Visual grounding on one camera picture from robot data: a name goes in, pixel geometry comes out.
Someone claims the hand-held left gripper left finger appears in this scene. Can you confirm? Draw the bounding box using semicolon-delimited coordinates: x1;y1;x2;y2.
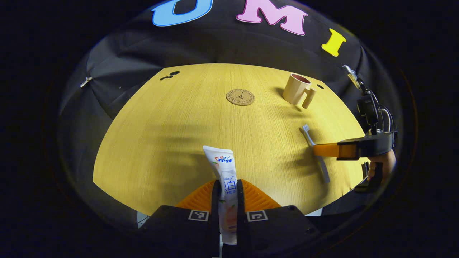
139;179;220;258

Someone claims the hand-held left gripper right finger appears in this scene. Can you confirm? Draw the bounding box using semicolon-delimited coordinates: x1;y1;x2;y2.
237;179;321;258

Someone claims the white toothbrush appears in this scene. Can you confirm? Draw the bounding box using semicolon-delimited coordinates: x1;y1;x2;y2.
301;124;330;184

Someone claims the beige cup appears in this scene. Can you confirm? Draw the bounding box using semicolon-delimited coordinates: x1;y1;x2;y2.
282;73;317;109

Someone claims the white toothpaste tube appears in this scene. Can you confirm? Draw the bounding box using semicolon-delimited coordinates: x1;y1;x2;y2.
203;145;239;245

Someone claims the round brown coaster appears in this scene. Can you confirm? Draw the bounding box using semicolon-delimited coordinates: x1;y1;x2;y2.
226;89;255;106

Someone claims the black backdrop cloth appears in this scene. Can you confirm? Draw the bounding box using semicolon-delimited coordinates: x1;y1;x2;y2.
59;0;402;230

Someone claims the black cable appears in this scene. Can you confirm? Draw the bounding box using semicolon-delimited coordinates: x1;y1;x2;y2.
371;90;396;132

